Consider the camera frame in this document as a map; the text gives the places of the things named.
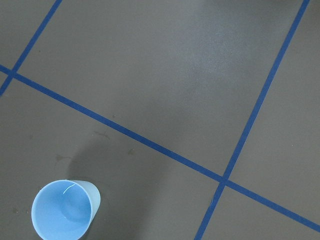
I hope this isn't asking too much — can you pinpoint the light blue plastic cup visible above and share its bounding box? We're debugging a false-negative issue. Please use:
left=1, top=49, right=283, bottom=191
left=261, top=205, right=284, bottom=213
left=31, top=179, right=101, bottom=240

